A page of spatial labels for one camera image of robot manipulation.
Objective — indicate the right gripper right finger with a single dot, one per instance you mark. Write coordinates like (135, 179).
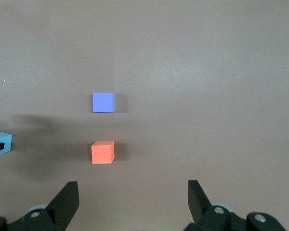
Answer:
(197, 207)

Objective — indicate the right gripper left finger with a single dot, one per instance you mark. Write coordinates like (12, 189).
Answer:
(62, 207)

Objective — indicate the light blue block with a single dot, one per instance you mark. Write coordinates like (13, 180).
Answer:
(2, 137)

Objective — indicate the orange block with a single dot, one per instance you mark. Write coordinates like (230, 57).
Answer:
(101, 153)

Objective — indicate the purple block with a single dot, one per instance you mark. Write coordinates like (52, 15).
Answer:
(103, 102)

